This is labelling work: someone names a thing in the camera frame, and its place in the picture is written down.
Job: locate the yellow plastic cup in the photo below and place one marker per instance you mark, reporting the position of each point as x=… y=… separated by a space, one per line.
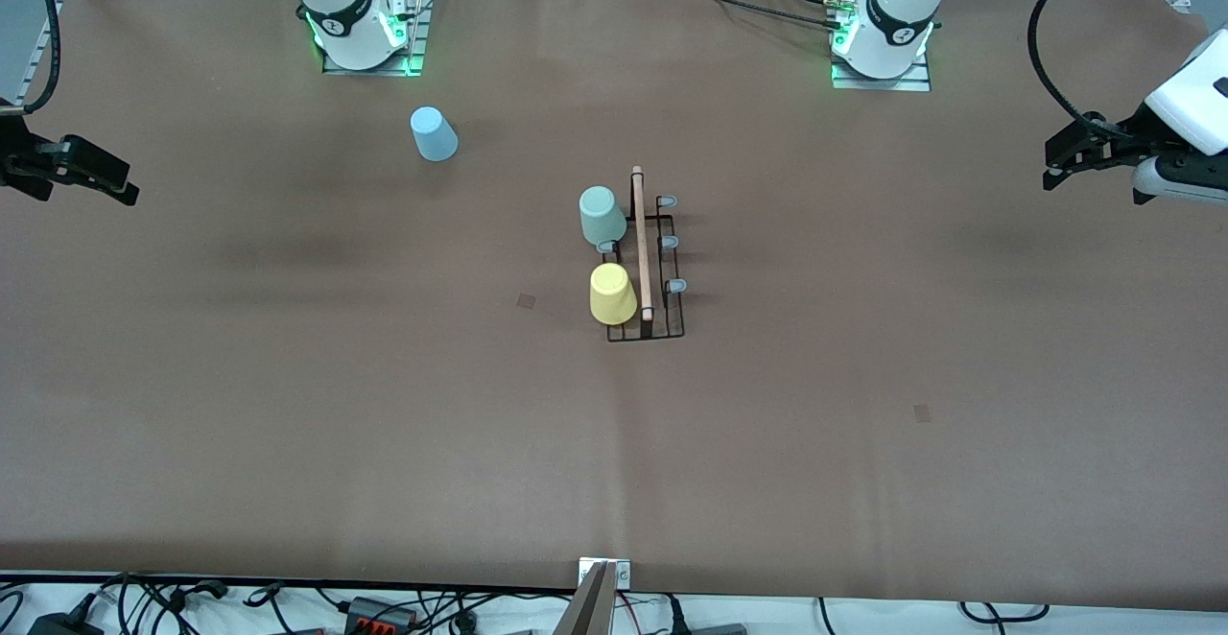
x=614 y=294

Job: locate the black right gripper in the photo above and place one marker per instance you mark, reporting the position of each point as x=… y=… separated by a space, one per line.
x=21 y=161

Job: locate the black power adapter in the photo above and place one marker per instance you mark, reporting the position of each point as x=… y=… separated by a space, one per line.
x=62 y=625

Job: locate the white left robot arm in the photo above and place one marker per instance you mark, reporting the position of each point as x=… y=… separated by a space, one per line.
x=897 y=11

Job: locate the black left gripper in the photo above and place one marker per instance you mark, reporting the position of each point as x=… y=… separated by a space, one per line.
x=1139 y=130

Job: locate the aluminium camera mount profile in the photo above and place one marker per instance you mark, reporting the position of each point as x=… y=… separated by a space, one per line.
x=590 y=606

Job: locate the brown table cover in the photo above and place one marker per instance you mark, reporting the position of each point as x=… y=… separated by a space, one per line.
x=614 y=443

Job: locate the grey orange connector box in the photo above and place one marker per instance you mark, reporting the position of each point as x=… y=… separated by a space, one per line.
x=379 y=614

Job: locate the perforated metal edge rail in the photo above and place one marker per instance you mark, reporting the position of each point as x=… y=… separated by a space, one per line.
x=38 y=50

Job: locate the light blue plastic cup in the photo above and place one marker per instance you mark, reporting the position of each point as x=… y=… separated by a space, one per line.
x=434 y=136

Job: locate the mint green plastic cup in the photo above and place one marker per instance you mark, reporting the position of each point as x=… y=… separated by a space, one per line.
x=602 y=218

